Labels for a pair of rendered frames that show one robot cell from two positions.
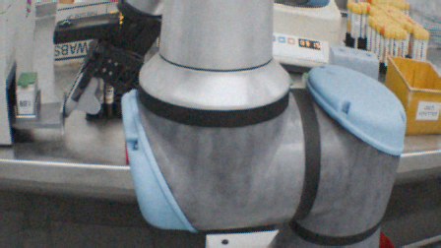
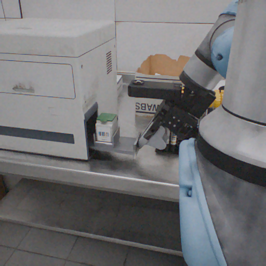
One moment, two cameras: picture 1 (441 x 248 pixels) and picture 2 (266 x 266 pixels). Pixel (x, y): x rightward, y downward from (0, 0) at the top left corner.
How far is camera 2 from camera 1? 26 cm
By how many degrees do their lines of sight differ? 20
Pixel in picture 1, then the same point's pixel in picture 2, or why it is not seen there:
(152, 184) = (201, 235)
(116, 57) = (178, 115)
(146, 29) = (200, 99)
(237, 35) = not seen: outside the picture
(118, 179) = (172, 193)
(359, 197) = not seen: outside the picture
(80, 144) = (147, 166)
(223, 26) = not seen: outside the picture
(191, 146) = (252, 204)
